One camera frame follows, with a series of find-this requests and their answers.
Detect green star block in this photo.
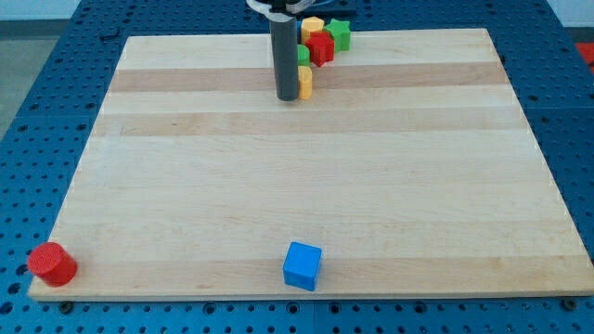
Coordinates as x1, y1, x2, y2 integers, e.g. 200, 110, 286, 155
324, 19, 351, 53

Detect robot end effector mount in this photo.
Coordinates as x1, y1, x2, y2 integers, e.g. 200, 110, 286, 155
245, 0, 316, 21

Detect blue cube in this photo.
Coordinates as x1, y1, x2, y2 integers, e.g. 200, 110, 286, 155
282, 241, 322, 291

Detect green round block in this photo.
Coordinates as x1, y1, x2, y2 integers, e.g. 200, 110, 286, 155
297, 45, 310, 67

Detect blue block behind rod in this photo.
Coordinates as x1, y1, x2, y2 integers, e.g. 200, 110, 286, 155
296, 19, 302, 45

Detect yellow heart block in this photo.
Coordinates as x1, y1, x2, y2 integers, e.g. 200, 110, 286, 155
298, 66, 313, 100

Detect red cylinder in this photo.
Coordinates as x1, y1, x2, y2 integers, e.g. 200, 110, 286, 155
27, 241, 78, 288

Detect red star block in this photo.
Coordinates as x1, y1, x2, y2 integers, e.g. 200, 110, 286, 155
305, 31, 335, 67

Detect wooden board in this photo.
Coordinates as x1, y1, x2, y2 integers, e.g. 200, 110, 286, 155
29, 29, 593, 302

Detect yellow hexagon block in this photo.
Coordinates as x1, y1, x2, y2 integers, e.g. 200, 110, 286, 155
300, 17, 325, 45

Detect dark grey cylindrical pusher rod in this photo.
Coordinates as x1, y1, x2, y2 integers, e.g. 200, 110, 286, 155
269, 13, 299, 101

